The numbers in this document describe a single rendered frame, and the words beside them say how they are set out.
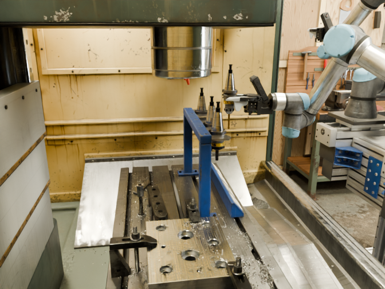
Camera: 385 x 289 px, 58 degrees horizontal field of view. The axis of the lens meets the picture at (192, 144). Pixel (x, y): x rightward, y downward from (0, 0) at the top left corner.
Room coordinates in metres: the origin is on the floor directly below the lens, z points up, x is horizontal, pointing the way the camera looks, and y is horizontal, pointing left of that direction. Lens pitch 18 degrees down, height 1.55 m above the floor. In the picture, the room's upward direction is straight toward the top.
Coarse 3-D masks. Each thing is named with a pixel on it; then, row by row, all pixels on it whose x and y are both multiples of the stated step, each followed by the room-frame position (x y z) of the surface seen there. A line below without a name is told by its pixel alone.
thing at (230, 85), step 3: (228, 75) 1.42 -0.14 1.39; (231, 75) 1.41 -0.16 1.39; (228, 78) 1.41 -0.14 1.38; (231, 78) 1.41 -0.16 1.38; (228, 81) 1.41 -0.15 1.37; (231, 81) 1.41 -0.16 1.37; (225, 84) 1.42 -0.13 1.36; (228, 84) 1.41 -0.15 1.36; (231, 84) 1.41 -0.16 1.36; (234, 84) 1.42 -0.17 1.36; (225, 87) 1.42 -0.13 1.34; (228, 87) 1.41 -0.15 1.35; (231, 87) 1.41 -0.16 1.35; (234, 87) 1.42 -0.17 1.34; (228, 90) 1.41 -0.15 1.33; (231, 90) 1.40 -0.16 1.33
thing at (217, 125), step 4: (216, 112) 1.19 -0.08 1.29; (220, 112) 1.19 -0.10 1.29; (216, 116) 1.18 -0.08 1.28; (220, 116) 1.18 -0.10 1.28; (216, 120) 1.18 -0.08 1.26; (220, 120) 1.18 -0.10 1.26; (212, 124) 1.20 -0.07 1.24; (216, 124) 1.18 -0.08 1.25; (220, 124) 1.18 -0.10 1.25; (212, 128) 1.19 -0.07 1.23; (216, 128) 1.18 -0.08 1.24; (220, 128) 1.18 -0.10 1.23
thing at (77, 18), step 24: (0, 0) 0.74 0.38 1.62; (24, 0) 0.75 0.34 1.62; (48, 0) 0.76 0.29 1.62; (72, 0) 0.76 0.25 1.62; (96, 0) 0.77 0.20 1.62; (120, 0) 0.78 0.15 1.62; (144, 0) 0.79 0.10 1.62; (168, 0) 0.79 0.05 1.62; (192, 0) 0.80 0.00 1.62; (216, 0) 0.81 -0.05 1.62; (240, 0) 0.82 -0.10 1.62; (264, 0) 0.83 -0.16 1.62; (0, 24) 0.75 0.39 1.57; (24, 24) 0.75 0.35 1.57; (48, 24) 0.76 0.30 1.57; (72, 24) 0.77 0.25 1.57; (96, 24) 0.77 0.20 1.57; (120, 24) 0.78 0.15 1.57; (144, 24) 0.79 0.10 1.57; (168, 24) 0.80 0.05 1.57; (192, 24) 0.81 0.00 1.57; (216, 24) 0.81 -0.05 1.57; (240, 24) 0.82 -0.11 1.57; (264, 24) 0.83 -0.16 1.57
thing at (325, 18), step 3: (327, 12) 2.15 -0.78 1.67; (321, 15) 2.14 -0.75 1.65; (324, 15) 2.13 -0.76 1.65; (327, 15) 2.13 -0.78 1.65; (321, 18) 2.14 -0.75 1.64; (324, 18) 2.12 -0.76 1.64; (327, 18) 2.13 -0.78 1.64; (330, 18) 2.14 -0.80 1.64; (324, 21) 2.12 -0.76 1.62; (327, 21) 2.12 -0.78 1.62; (330, 21) 2.13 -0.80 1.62; (324, 24) 2.12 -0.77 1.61; (327, 24) 2.11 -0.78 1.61; (330, 24) 2.12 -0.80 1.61; (324, 27) 2.12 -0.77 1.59; (327, 27) 2.10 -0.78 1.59; (330, 27) 2.11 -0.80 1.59; (327, 30) 2.11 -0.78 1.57
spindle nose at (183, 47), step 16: (160, 32) 0.86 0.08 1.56; (176, 32) 0.84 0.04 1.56; (192, 32) 0.85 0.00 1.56; (208, 32) 0.88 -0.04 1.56; (160, 48) 0.86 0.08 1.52; (176, 48) 0.85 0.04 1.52; (192, 48) 0.85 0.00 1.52; (208, 48) 0.88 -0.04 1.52; (160, 64) 0.86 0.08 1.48; (176, 64) 0.84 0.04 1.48; (192, 64) 0.85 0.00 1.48; (208, 64) 0.88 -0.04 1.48
